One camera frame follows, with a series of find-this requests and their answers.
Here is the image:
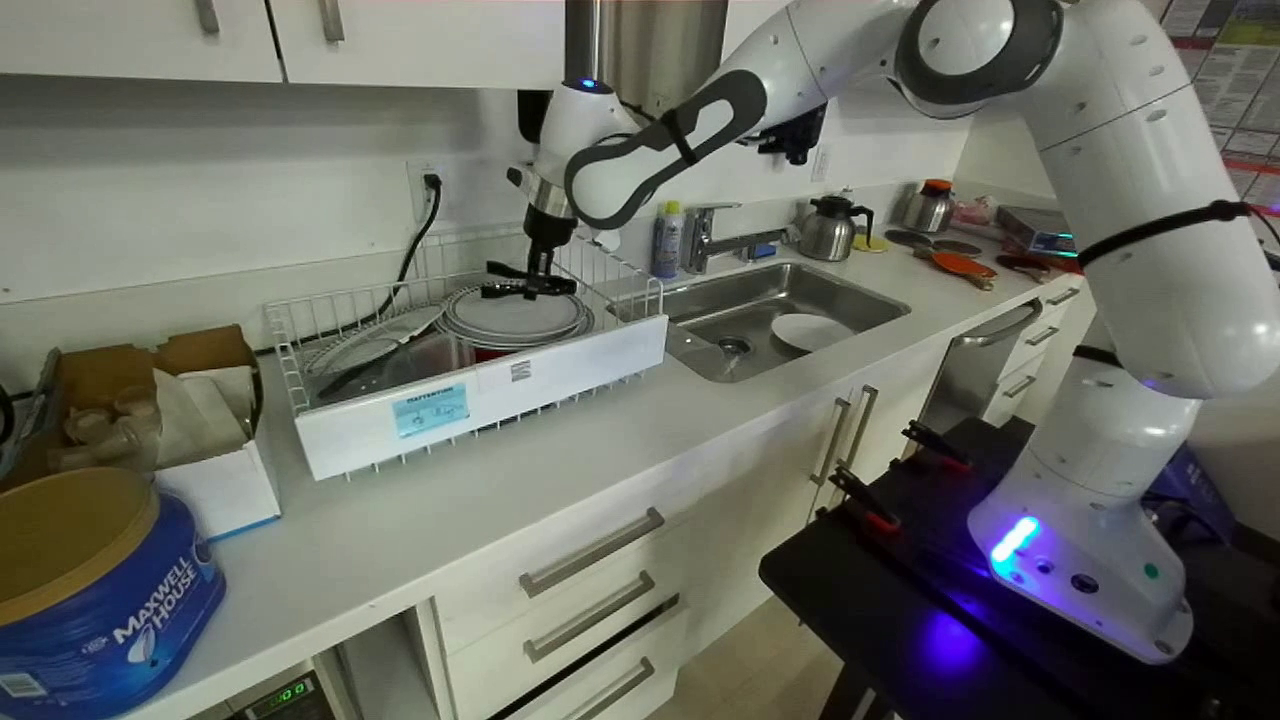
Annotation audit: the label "appliance with green display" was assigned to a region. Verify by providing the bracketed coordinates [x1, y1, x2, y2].
[195, 667, 342, 720]

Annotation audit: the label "black robot table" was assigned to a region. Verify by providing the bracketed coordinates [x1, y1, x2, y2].
[756, 413, 1280, 720]

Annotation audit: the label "white wire dish rack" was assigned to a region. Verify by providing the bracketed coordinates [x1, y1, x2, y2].
[257, 214, 673, 488]

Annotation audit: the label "stack of books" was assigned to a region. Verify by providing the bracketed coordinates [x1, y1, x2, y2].
[990, 197, 1089, 265]

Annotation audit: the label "blue coffee can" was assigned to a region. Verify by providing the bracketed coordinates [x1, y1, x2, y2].
[0, 463, 234, 720]

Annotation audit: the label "black power cord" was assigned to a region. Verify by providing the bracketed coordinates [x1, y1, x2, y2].
[283, 170, 448, 358]

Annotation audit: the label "stainless paper towel dispenser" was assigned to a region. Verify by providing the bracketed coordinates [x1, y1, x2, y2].
[511, 0, 734, 150]

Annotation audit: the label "dark metal pan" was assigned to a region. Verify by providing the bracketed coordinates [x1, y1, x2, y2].
[306, 306, 471, 413]

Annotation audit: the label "jar with red lid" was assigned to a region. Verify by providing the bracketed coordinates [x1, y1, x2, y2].
[902, 170, 959, 242]

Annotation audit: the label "white wall outlet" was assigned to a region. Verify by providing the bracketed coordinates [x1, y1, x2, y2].
[400, 155, 455, 225]

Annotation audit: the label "stainless coffee pot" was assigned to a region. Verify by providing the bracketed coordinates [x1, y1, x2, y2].
[791, 188, 881, 269]

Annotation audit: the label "round glass pan lid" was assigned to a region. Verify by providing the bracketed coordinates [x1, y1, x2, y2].
[437, 285, 600, 358]

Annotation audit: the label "wall posters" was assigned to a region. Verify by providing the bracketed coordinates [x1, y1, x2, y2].
[1156, 0, 1280, 212]

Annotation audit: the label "open cardboard box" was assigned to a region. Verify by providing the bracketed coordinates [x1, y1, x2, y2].
[0, 322, 265, 494]

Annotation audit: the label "black red clamp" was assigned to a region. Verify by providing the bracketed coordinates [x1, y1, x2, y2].
[902, 417, 982, 478]
[826, 460, 910, 538]

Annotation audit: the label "black soap dispenser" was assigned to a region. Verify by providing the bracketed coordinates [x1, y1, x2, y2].
[756, 100, 831, 167]

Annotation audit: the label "white base cabinets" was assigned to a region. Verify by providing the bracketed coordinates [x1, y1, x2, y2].
[134, 265, 1111, 720]

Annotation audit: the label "orange handled pliers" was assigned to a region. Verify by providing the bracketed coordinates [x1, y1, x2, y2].
[918, 238, 1004, 292]

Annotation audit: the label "white plate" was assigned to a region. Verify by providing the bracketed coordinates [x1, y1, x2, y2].
[770, 306, 859, 358]

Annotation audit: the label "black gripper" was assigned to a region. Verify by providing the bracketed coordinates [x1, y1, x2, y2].
[518, 197, 581, 299]

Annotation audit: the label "white upper cabinet door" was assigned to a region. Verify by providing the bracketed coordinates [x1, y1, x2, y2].
[0, 0, 287, 87]
[265, 0, 571, 94]

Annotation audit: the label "white cardboard box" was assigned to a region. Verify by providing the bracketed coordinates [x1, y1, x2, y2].
[148, 363, 287, 547]

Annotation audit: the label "stainless steel sink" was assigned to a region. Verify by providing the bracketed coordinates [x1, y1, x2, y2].
[603, 257, 918, 387]

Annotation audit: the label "stainless appliance front panel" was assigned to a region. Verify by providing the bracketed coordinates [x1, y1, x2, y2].
[918, 292, 1047, 438]

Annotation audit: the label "black tongs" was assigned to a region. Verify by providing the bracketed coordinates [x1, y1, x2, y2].
[478, 257, 586, 304]

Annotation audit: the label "chrome faucet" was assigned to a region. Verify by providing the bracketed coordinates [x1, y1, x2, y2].
[682, 200, 791, 280]

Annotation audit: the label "small dish soap bottle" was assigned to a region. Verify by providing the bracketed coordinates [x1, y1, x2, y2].
[647, 197, 688, 285]

